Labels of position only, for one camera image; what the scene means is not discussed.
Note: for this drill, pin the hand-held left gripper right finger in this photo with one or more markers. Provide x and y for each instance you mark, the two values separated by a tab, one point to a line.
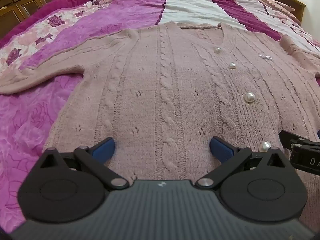
221	150

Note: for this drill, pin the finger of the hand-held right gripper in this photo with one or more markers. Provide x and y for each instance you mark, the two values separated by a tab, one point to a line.
306	157

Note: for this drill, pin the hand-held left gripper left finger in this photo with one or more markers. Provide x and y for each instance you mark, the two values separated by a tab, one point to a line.
105	150

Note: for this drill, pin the purple floral patchwork blanket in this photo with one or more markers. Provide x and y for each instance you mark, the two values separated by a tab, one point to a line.
37	120

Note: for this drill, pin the pink lace-edged pillow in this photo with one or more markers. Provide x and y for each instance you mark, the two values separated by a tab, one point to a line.
277	6

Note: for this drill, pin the carved wooden headboard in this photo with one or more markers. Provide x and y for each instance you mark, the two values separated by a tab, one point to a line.
22	7

